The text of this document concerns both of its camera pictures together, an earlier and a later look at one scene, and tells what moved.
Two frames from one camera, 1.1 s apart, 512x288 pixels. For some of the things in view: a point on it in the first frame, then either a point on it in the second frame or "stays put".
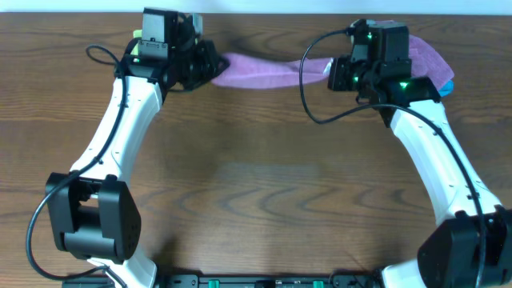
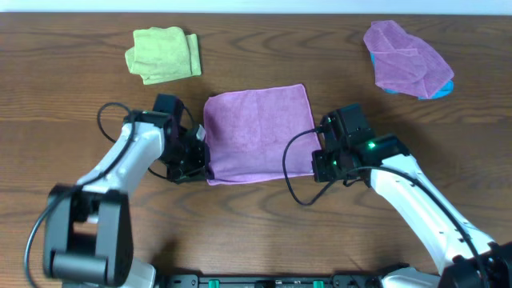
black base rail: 232,281 stays put
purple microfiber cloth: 250,71 → 247,130
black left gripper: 207,61 → 196,161
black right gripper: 338,74 → 324,166
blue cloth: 447,89 stays put
